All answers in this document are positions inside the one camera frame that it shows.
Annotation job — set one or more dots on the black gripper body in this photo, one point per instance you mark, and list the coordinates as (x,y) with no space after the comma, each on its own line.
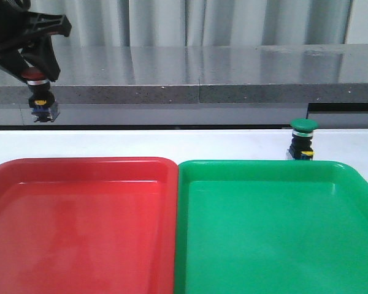
(14,18)

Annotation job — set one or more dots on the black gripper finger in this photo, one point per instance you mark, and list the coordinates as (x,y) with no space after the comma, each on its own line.
(13,64)
(38,49)

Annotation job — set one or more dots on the red mushroom push button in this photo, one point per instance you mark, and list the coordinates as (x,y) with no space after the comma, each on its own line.
(42,101)

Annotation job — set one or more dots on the green mushroom push button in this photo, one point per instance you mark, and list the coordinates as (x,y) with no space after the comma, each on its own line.
(301,142)

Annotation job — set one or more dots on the grey pleated curtain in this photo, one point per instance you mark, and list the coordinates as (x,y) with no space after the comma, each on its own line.
(175,23)

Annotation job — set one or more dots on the grey stone counter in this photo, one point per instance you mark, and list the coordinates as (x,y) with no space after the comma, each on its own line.
(200,87)

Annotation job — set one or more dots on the red plastic tray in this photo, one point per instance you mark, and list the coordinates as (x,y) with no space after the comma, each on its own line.
(88,225)

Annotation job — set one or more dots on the green plastic tray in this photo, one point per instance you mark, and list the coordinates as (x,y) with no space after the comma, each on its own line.
(263,226)

